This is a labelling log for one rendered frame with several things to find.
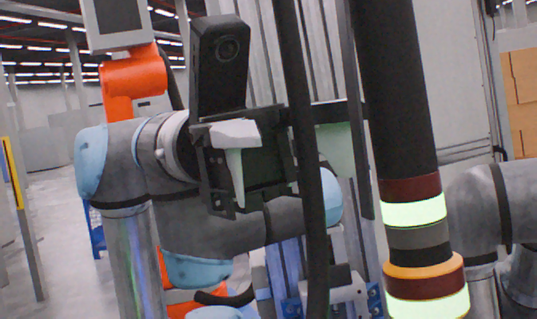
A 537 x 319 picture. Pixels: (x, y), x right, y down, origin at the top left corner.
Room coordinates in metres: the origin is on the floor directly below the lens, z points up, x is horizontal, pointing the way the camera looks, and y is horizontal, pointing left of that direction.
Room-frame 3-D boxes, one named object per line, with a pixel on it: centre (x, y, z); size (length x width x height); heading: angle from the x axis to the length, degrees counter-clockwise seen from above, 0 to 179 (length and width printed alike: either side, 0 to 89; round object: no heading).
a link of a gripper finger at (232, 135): (0.39, 0.02, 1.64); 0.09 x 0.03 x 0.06; 6
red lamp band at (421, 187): (0.31, -0.07, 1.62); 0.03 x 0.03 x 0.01
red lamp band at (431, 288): (0.31, -0.07, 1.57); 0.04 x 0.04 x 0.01
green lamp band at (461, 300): (0.31, -0.07, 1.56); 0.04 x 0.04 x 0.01
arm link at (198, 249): (0.65, 0.09, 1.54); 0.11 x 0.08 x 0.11; 114
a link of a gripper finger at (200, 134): (0.44, 0.04, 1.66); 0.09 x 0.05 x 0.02; 6
